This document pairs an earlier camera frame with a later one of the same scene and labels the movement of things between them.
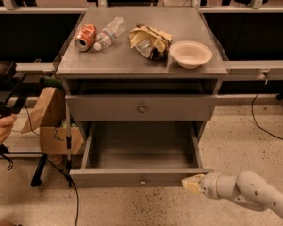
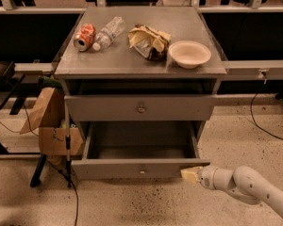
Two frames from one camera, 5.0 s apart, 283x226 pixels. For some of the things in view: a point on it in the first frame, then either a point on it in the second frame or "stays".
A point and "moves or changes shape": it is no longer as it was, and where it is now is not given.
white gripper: x=208 y=185 -> x=206 y=177
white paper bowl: x=190 y=54 stays
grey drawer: x=139 y=154 moves or changes shape
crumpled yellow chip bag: x=151 y=42 stays
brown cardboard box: x=49 y=115 stays
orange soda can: x=86 y=37 stays
